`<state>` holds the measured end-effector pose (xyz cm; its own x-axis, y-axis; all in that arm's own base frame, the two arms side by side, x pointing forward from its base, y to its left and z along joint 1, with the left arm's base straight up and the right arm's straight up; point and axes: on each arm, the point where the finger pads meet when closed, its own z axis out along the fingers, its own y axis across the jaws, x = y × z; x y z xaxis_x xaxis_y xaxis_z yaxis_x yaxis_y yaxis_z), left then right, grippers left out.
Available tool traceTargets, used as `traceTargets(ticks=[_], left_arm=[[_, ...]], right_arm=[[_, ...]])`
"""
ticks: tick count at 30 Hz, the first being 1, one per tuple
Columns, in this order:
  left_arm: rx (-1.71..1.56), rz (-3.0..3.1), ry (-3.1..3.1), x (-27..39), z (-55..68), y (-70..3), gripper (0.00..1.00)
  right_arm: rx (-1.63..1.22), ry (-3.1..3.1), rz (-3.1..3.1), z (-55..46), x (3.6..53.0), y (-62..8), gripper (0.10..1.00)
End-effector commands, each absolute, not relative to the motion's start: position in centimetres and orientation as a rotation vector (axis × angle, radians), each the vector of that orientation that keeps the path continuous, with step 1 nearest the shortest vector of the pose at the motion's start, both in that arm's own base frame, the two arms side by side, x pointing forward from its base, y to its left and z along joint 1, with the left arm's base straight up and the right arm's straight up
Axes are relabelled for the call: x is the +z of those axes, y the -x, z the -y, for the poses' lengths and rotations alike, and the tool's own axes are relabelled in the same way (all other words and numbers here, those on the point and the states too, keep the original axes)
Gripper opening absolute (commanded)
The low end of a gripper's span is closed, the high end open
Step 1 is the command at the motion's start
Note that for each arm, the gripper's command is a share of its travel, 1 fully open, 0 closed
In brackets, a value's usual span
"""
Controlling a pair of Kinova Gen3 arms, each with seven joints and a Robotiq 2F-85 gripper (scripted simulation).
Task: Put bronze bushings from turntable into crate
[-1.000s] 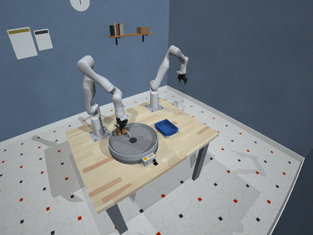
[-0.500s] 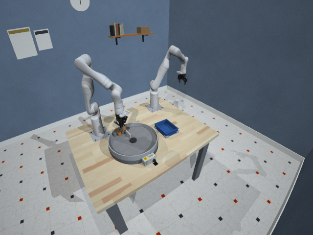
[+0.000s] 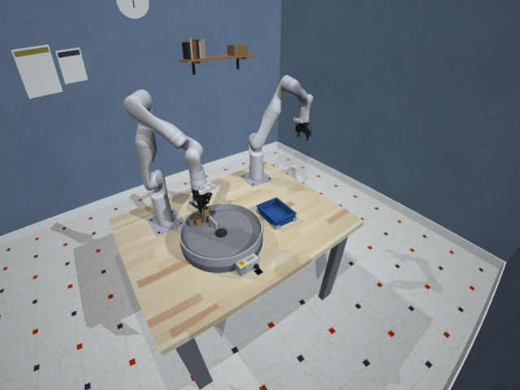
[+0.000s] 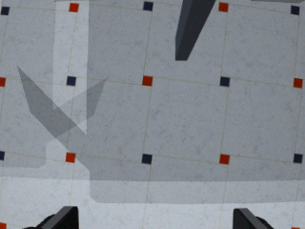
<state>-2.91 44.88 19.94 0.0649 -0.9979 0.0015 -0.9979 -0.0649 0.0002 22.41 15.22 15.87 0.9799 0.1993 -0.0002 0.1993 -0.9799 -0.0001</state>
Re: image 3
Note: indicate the blue open-top crate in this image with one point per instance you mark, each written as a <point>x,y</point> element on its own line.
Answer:
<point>276,212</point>

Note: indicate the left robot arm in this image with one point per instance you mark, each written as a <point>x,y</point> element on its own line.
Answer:
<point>271,114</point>

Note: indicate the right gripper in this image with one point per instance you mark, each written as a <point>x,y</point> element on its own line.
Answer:
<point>201,200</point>

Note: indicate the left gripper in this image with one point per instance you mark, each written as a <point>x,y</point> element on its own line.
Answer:
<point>303,127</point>

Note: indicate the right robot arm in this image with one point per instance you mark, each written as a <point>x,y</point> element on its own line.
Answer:
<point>140,106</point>

